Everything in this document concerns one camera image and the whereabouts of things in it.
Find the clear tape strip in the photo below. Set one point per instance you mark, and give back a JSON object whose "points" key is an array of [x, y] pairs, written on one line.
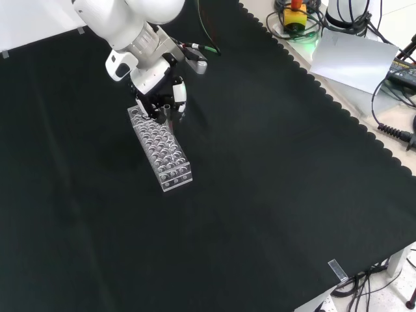
{"points": [[337, 270]]}

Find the yellow stop button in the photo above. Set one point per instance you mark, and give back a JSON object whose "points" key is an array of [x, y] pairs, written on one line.
{"points": [[295, 18]]}

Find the pale board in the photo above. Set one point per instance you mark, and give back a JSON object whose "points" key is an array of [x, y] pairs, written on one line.
{"points": [[352, 60]]}

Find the grey tape piece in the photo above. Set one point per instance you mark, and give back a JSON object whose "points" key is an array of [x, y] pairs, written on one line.
{"points": [[5, 54], [81, 31]]}

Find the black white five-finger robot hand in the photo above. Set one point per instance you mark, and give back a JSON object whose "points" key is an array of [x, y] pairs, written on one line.
{"points": [[152, 76]]}

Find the clear glass test tube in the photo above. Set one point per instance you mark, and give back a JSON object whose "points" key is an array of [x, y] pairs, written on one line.
{"points": [[167, 115]]}

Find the white bench leg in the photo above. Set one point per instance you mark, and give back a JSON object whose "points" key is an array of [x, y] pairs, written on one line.
{"points": [[399, 258]]}

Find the black power adapter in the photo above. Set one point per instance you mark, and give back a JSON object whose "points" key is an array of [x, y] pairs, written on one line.
{"points": [[403, 73]]}

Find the black tripod leg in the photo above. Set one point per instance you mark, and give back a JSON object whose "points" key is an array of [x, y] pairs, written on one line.
{"points": [[409, 48]]}

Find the black bench cloth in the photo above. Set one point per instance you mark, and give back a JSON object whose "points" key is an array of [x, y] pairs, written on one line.
{"points": [[227, 195]]}

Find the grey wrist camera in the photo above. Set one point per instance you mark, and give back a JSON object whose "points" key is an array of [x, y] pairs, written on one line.
{"points": [[197, 63]]}

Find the clear plastic test tube rack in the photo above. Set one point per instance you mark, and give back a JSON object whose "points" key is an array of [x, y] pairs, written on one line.
{"points": [[162, 152]]}

